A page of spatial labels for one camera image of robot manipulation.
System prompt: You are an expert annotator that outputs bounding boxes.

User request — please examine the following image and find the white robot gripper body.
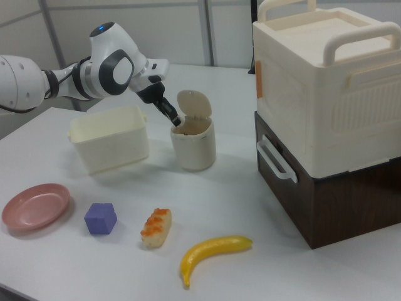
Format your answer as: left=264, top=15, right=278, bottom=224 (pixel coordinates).
left=129, top=58, right=170, bottom=94

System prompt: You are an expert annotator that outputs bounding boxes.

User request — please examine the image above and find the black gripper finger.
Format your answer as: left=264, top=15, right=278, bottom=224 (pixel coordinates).
left=153, top=83, right=185, bottom=124
left=137, top=87, right=180, bottom=127

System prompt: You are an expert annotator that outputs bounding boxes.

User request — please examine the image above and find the white trash can with lid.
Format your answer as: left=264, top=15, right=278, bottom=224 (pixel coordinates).
left=169, top=89, right=217, bottom=172

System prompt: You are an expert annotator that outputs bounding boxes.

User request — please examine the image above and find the white rectangular plastic bin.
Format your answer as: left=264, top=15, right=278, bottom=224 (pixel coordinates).
left=67, top=105, right=151, bottom=176

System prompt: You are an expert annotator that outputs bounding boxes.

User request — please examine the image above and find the orange tape strip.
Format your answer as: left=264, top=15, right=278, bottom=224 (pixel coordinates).
left=254, top=60, right=264, bottom=100

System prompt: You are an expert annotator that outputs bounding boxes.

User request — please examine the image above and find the toy sushi with orange roe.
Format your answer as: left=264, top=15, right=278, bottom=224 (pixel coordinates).
left=139, top=207, right=173, bottom=250

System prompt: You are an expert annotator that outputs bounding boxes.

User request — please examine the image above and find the purple cube block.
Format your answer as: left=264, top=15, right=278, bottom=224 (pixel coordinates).
left=83, top=203, right=118, bottom=236

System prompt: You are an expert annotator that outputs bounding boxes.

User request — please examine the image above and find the yellow toy banana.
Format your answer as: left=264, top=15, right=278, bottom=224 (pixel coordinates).
left=179, top=235, right=254, bottom=288

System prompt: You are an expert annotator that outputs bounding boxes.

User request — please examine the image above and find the pink plastic plate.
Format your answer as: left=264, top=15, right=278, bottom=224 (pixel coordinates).
left=1, top=183, right=71, bottom=232

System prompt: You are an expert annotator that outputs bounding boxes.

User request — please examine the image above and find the black wall cable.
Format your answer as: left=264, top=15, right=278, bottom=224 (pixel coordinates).
left=247, top=0, right=257, bottom=75

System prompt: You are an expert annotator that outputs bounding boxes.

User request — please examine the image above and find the cream plastic box with handles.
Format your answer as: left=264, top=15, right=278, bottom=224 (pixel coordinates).
left=252, top=0, right=401, bottom=175

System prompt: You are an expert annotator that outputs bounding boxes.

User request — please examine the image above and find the brown drawer box, white handle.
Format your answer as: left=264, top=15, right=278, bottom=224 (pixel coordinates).
left=254, top=111, right=401, bottom=250

